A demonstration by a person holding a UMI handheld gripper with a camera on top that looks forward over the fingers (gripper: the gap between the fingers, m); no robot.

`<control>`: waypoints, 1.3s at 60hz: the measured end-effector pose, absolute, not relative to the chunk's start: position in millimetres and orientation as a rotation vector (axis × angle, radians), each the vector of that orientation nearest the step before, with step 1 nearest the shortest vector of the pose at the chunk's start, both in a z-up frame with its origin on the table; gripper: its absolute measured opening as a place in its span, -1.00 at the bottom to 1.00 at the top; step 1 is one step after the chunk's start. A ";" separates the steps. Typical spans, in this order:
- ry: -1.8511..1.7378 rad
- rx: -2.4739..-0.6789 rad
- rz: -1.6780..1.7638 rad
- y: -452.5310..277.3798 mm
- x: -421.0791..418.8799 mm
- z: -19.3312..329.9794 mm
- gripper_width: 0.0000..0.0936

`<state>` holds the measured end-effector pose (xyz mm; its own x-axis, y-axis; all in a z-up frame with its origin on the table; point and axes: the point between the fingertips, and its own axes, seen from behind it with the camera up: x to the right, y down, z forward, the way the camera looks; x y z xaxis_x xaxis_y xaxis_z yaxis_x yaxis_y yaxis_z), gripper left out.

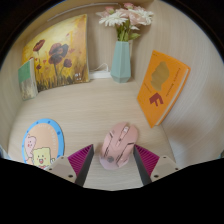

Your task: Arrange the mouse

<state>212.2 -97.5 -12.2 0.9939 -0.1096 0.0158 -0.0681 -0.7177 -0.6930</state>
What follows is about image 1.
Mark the pink and white flower bouquet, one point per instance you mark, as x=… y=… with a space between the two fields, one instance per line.
x=125 y=18

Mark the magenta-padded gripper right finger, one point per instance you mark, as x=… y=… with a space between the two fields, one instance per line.
x=163 y=166

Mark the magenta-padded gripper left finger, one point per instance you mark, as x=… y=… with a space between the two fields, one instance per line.
x=63 y=166

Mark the pink computer mouse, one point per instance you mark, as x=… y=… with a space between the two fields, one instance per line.
x=118 y=145

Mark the pale teal faceted vase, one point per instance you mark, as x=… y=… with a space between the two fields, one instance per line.
x=120 y=63

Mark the green and beige book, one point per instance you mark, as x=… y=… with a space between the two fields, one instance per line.
x=28 y=80

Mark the yellow poppy flower painting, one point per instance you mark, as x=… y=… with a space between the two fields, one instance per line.
x=56 y=53

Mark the orange book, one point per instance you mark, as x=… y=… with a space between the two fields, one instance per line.
x=161 y=86

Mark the white light bar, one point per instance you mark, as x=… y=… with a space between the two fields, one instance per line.
x=78 y=8

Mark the round blue-rimmed cartoon mouse pad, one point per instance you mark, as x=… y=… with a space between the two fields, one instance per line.
x=43 y=141

